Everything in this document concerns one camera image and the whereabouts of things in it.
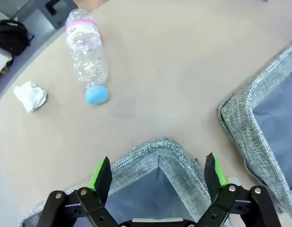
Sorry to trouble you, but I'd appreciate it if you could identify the person right hand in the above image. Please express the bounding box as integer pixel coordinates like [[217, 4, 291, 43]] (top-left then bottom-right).
[[73, 0, 108, 11]]

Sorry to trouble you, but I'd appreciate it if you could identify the pink label plastic bottle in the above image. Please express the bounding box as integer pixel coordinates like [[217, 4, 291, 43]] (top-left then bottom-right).
[[65, 8, 109, 105]]

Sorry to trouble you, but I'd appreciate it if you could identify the grey woven fabric basket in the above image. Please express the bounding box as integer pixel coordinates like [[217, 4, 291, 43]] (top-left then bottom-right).
[[218, 39, 292, 211], [18, 137, 234, 227]]

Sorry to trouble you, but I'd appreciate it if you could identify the white flat panel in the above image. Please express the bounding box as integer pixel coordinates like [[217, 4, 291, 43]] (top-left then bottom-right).
[[0, 44, 14, 81]]

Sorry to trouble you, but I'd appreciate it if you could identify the white tissue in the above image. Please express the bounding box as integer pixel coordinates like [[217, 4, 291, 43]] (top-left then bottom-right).
[[13, 81, 47, 114]]

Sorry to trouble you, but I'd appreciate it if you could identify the grey metal stand base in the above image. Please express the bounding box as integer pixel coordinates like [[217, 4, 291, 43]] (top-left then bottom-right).
[[17, 0, 74, 30]]

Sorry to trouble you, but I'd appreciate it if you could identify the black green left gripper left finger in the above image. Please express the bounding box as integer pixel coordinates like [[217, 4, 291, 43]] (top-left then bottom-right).
[[38, 155, 120, 227]]

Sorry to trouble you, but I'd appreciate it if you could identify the black backpack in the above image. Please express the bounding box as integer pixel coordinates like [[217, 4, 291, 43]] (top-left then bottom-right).
[[0, 20, 34, 57]]

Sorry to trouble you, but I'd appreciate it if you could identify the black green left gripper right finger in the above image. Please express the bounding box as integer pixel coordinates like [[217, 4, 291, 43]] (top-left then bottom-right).
[[195, 152, 283, 227]]

